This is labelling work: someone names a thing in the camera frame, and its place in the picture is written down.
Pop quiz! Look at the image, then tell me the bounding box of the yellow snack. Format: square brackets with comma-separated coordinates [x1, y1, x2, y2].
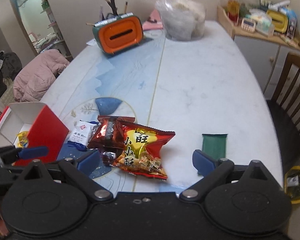
[17, 131, 29, 148]

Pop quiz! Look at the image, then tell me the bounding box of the red cardboard box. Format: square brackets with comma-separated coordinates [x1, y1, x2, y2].
[0, 102, 69, 163]

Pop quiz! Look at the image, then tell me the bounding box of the light blue cake packet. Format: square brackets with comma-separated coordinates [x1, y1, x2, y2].
[159, 183, 187, 195]

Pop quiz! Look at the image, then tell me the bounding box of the red Wangwang snack bag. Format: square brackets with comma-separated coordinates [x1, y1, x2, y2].
[113, 121, 175, 180]

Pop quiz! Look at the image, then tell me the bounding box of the clear plastic bag of snacks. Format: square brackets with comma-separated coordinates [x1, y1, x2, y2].
[155, 0, 206, 41]

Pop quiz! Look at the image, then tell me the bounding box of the person's hand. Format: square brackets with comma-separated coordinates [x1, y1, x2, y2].
[0, 218, 9, 236]

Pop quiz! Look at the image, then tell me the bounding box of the green snack packet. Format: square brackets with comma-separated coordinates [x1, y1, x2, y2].
[202, 134, 228, 160]

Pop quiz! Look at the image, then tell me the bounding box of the purple small candy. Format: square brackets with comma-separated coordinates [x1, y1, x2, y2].
[101, 151, 117, 166]

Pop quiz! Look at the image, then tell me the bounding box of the white small snack packet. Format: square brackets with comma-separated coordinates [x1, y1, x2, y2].
[68, 120, 100, 151]

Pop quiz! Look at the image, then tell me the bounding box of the dark red foil snack bag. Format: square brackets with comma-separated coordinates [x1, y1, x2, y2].
[87, 115, 135, 150]

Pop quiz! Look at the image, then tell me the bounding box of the pink jacket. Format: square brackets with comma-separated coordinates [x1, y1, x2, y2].
[13, 49, 70, 102]

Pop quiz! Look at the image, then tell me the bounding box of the yellow trash bin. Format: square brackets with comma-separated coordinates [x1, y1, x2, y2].
[284, 166, 300, 205]

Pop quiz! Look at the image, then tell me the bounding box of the wooden chair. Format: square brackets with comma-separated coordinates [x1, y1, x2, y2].
[267, 52, 300, 173]

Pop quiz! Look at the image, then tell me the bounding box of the white wooden cabinet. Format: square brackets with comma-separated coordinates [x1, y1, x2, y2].
[217, 6, 300, 99]

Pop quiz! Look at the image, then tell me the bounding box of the orange green tissue box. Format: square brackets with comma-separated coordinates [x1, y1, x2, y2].
[92, 12, 143, 54]

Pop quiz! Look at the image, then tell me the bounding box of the pink white kitchen timer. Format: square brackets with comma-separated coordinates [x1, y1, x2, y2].
[241, 18, 256, 33]

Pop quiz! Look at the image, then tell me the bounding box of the white wet wipes pack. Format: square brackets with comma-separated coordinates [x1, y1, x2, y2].
[249, 9, 274, 37]

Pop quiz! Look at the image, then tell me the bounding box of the pink notebook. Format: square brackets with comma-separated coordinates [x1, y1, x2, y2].
[142, 9, 163, 31]

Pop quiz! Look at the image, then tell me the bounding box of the yellow tissue box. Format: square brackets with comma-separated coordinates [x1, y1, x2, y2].
[266, 9, 288, 34]

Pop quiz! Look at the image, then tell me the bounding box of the orange drink bottle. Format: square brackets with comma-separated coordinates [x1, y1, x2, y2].
[226, 0, 240, 25]

